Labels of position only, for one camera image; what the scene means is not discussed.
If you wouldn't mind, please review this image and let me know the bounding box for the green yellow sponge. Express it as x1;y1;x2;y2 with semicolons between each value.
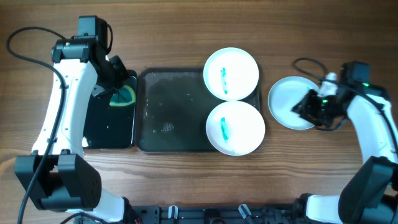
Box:
109;85;136;107

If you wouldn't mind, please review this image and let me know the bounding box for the white plate stained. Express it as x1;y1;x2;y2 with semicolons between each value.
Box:
268;76;319;130

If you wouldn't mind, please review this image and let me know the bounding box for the white plate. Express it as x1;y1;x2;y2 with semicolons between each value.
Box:
206;101;266;156
203;47;259;101

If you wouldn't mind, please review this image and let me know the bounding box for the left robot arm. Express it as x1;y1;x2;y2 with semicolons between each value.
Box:
14;16;140;223

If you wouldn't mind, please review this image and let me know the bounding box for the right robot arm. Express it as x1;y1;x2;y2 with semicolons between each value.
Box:
292;59;397;223

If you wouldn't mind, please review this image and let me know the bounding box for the black water basin tray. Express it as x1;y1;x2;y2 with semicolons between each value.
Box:
82;70;137;149

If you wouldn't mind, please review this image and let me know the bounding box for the large dark serving tray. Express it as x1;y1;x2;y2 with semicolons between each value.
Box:
134;67;262;153

